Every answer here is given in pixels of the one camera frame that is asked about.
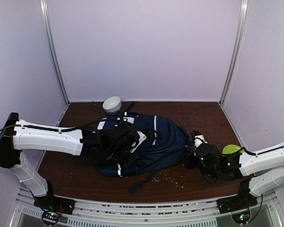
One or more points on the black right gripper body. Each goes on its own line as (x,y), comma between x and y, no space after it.
(190,164)

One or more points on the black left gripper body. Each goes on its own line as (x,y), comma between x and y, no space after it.
(127,162)

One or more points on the navy blue student backpack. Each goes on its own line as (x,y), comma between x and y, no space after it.
(165,145)

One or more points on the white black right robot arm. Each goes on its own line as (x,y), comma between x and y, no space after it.
(265,167)

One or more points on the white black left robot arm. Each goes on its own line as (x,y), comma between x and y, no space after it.
(101,140)

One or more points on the green plate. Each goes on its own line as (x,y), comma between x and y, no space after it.
(231,149)

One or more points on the white patterned ceramic bowl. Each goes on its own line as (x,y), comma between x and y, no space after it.
(112,105)

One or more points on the front aluminium rail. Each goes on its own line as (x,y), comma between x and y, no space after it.
(197,213)

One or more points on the right aluminium frame post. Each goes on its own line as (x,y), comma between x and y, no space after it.
(236,50)

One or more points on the aluminium frame post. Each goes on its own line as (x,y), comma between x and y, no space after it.
(56,67)
(236,50)

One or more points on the left aluminium frame post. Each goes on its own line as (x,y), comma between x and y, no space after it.
(56,67)

